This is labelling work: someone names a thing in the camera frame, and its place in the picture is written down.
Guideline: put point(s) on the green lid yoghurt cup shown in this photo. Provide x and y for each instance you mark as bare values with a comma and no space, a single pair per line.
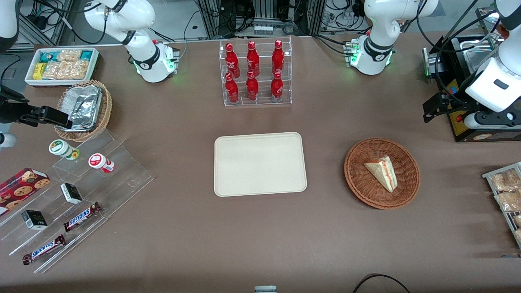
60,147

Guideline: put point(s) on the yellow snack packet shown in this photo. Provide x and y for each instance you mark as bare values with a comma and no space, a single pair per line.
38,71

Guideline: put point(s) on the clear pastry packet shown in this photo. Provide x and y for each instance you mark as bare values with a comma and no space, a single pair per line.
518,236
509,201
517,220
506,180

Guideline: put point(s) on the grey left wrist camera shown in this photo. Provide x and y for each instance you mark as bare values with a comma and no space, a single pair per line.
494,120

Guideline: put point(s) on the black countertop appliance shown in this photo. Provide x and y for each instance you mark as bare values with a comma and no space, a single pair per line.
458,122

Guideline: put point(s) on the small grey device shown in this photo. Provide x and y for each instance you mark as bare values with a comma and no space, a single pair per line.
265,289

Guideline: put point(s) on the white power strip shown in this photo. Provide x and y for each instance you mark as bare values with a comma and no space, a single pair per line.
263,29

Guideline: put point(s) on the red cookie box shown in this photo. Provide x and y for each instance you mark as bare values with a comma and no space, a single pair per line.
22,187

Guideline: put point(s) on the white rectangular snack bin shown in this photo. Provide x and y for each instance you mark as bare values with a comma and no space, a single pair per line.
94,65

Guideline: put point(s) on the brown round wicker basket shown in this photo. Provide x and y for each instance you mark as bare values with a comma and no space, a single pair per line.
360,183

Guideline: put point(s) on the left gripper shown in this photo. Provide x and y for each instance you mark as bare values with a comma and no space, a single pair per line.
450,101

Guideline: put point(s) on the clear acrylic step stand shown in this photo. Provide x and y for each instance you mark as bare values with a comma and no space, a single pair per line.
122,171

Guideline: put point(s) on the cream plastic tray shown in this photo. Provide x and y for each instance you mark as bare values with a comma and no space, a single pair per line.
260,165

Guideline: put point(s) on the aluminium frame post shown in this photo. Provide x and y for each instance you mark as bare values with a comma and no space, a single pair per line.
211,18
316,16

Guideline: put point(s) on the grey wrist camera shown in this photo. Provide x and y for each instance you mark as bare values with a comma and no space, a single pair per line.
494,120
6,140

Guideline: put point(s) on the large clear cracker pack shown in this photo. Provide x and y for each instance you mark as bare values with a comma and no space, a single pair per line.
67,70

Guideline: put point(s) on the red cola bottle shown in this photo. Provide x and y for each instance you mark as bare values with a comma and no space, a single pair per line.
277,89
252,89
232,63
278,59
252,61
232,91

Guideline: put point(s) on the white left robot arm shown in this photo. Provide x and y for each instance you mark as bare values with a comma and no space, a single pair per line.
378,40

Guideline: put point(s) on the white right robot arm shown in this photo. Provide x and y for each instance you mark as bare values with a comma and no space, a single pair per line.
150,61

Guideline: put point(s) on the tray of packaged crackers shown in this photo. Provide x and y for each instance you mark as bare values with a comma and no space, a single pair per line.
488,176

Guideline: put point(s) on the stainless steel pan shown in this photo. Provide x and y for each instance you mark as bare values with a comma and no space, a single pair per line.
480,53

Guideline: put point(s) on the triangle sandwich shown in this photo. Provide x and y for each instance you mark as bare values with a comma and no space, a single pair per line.
382,173

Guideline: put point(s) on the small black box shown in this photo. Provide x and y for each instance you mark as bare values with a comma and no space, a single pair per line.
34,219
71,193

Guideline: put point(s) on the small clear cracker pack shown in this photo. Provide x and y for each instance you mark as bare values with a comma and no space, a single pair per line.
69,55

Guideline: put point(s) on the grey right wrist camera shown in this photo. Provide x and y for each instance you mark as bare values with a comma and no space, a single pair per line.
6,140

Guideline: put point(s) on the tan wicker basket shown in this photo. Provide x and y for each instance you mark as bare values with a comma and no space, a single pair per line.
106,110

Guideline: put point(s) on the red lid yoghurt cup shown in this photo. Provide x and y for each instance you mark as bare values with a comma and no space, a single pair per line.
97,160

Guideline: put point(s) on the aluminium foil container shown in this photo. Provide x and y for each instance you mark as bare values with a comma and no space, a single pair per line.
83,108

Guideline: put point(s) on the Snickers chocolate bar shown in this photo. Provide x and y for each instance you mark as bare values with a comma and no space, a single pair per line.
44,249
81,216

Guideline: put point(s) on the teal snack packet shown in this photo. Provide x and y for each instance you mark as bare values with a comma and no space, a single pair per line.
47,57
86,55

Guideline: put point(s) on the clear acrylic bottle rack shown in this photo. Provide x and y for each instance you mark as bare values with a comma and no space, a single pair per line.
262,99

